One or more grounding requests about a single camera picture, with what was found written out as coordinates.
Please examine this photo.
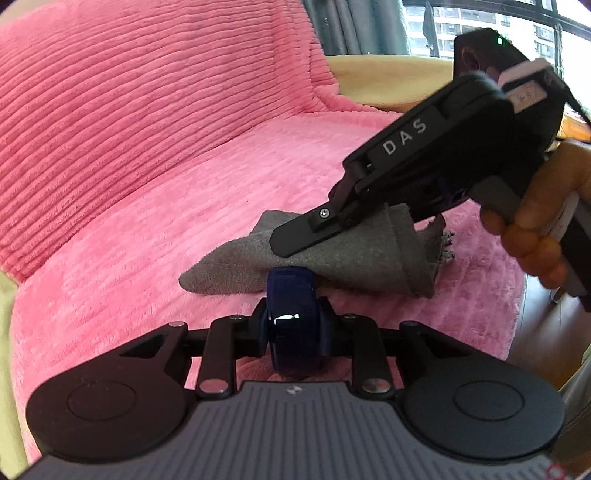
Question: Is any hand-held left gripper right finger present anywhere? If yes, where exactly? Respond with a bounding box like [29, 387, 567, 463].
[322, 299, 468, 398]

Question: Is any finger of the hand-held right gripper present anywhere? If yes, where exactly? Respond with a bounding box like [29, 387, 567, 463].
[269, 173, 389, 258]

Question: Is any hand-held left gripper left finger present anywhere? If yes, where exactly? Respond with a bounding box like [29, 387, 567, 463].
[117, 298, 272, 400]

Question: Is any dark blue round container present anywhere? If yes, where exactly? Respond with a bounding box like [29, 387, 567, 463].
[265, 265, 332, 374]

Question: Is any grey cleaning cloth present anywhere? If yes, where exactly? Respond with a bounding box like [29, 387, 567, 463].
[179, 203, 455, 299]

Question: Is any person's right hand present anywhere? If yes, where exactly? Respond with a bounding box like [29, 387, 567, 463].
[479, 140, 591, 291]

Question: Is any wooden furniture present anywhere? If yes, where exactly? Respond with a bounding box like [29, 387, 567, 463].
[560, 114, 591, 143]

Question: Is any grey curtain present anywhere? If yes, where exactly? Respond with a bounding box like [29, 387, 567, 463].
[302, 0, 413, 57]

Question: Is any pink ribbed blanket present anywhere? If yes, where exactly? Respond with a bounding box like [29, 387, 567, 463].
[0, 0, 530, 467]

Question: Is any light grey cloth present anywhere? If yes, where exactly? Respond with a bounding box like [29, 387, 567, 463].
[558, 342, 591, 462]

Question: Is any window with black frame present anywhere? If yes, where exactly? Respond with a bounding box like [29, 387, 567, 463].
[401, 0, 591, 77]

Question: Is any black cable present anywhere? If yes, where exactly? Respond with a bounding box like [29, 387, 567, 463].
[564, 85, 591, 126]

